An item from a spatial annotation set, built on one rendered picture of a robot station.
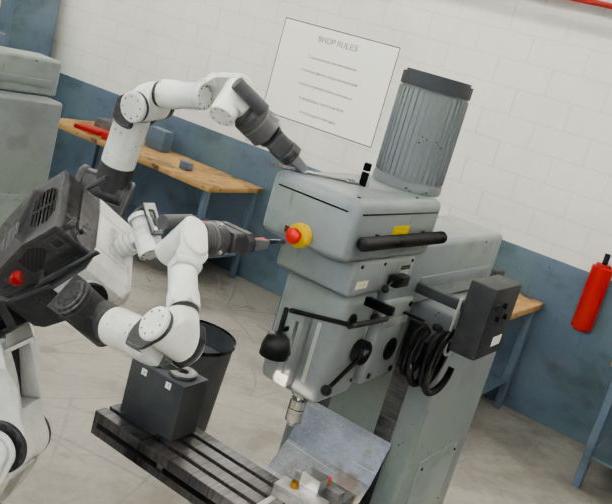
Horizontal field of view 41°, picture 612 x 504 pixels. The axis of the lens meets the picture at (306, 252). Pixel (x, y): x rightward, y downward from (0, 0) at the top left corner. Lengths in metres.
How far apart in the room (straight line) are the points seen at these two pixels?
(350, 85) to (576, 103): 1.90
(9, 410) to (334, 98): 5.30
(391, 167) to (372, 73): 4.74
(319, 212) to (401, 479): 1.03
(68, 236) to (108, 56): 7.09
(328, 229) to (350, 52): 5.26
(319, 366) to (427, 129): 0.70
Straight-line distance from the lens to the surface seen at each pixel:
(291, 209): 2.01
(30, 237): 1.99
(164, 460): 2.55
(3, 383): 2.30
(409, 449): 2.62
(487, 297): 2.24
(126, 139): 2.16
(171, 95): 2.06
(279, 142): 2.01
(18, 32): 9.19
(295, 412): 2.32
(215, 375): 4.28
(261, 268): 7.58
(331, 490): 2.38
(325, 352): 2.15
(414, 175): 2.28
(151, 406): 2.64
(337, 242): 1.94
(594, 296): 6.16
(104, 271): 2.01
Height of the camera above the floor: 2.19
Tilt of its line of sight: 14 degrees down
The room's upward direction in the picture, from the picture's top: 16 degrees clockwise
